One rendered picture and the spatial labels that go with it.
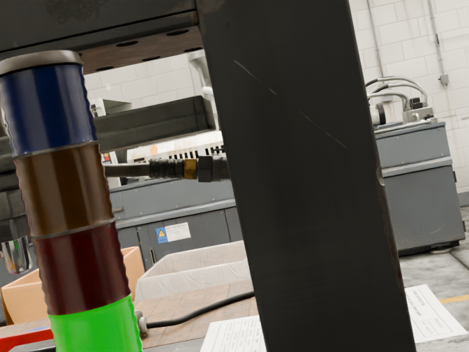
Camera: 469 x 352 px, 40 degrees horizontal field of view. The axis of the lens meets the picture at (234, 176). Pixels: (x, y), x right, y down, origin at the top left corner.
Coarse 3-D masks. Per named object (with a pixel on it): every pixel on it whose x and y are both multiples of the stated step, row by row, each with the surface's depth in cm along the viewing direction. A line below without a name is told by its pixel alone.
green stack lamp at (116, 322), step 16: (112, 304) 29; (128, 304) 29; (64, 320) 28; (80, 320) 28; (96, 320) 28; (112, 320) 28; (128, 320) 29; (64, 336) 28; (80, 336) 28; (96, 336) 28; (112, 336) 28; (128, 336) 29
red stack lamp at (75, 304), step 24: (48, 240) 28; (72, 240) 27; (96, 240) 28; (48, 264) 28; (72, 264) 27; (96, 264) 28; (120, 264) 29; (48, 288) 28; (72, 288) 27; (96, 288) 28; (120, 288) 29; (48, 312) 28; (72, 312) 28
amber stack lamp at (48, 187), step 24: (96, 144) 29; (24, 168) 28; (48, 168) 27; (72, 168) 28; (96, 168) 28; (24, 192) 28; (48, 192) 27; (72, 192) 27; (96, 192) 28; (48, 216) 27; (72, 216) 27; (96, 216) 28
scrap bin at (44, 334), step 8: (48, 328) 82; (8, 336) 82; (16, 336) 82; (24, 336) 82; (32, 336) 82; (40, 336) 82; (48, 336) 82; (0, 344) 82; (8, 344) 82; (16, 344) 82
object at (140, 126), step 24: (192, 96) 50; (96, 120) 50; (120, 120) 50; (144, 120) 50; (168, 120) 50; (192, 120) 50; (0, 144) 51; (120, 144) 50; (144, 144) 55; (0, 168) 51; (0, 192) 48; (0, 216) 47; (24, 216) 50; (0, 240) 47; (24, 240) 50; (24, 264) 50
